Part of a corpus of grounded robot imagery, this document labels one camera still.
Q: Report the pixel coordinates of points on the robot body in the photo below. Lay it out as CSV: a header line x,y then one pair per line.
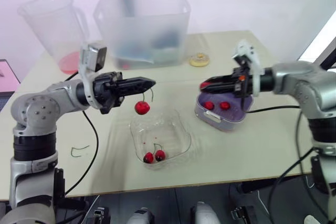
x,y
204,213

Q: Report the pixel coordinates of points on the grey basin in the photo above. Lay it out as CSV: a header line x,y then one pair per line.
x,y
225,126

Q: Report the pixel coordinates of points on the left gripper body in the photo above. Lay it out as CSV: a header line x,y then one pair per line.
x,y
105,90

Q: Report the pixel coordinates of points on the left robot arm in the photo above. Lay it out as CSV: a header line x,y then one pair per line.
x,y
31,108

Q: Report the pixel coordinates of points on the pink board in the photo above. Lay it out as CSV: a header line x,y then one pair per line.
x,y
8,77

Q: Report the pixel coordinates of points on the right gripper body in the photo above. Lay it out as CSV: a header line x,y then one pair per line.
x,y
242,85

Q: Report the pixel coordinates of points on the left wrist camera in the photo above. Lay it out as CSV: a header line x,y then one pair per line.
x,y
94,56

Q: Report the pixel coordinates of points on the green cherry stem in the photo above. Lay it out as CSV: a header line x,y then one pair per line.
x,y
74,148

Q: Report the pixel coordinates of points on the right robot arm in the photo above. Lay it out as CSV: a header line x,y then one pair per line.
x,y
309,82

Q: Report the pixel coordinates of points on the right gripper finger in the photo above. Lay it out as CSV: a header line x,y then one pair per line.
x,y
223,88
223,78

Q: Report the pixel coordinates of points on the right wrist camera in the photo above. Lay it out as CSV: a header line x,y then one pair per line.
x,y
249,53

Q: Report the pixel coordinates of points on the clear square bowl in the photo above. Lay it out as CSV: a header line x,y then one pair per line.
x,y
181,134

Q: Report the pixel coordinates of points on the toy donut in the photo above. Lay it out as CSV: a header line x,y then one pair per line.
x,y
199,60

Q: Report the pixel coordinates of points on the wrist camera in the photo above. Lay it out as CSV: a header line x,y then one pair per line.
x,y
249,53
94,56

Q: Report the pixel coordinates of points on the red cherry with green stem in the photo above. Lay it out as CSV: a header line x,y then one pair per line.
x,y
142,108

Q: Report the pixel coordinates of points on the large clear plastic tub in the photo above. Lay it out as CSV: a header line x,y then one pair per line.
x,y
141,30

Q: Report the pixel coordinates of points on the red cherry pair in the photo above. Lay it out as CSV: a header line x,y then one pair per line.
x,y
148,158

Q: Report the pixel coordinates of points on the clear measuring jug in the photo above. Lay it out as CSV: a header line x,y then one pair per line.
x,y
52,30

